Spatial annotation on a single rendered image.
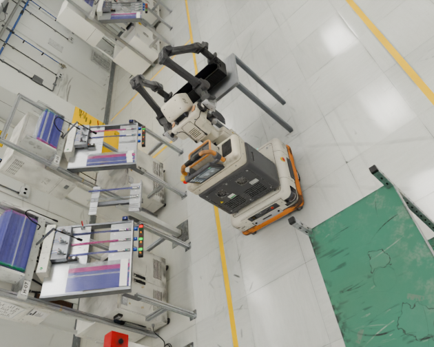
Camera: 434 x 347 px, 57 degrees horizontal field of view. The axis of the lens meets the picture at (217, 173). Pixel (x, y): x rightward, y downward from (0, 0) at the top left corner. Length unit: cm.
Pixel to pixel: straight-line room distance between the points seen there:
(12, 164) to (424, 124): 373
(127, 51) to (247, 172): 498
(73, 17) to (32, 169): 355
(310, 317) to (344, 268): 124
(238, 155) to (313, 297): 114
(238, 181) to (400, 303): 171
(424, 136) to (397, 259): 156
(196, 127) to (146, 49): 456
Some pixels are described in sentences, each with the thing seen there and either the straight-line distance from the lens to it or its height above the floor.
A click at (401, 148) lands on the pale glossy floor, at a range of 315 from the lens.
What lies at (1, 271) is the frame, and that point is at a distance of 349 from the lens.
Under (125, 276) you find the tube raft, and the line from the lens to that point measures 345.
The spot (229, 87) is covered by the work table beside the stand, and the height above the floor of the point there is 80.
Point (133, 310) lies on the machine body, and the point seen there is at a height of 45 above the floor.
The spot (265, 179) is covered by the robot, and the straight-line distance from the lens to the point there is 306.
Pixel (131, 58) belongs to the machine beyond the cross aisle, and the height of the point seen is 39.
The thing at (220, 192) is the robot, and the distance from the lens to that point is 313.
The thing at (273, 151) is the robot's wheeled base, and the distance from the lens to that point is 343.
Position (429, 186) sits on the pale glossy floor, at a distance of 292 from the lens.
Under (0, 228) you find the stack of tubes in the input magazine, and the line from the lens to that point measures 366.
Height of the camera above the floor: 244
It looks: 34 degrees down
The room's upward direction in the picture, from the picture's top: 57 degrees counter-clockwise
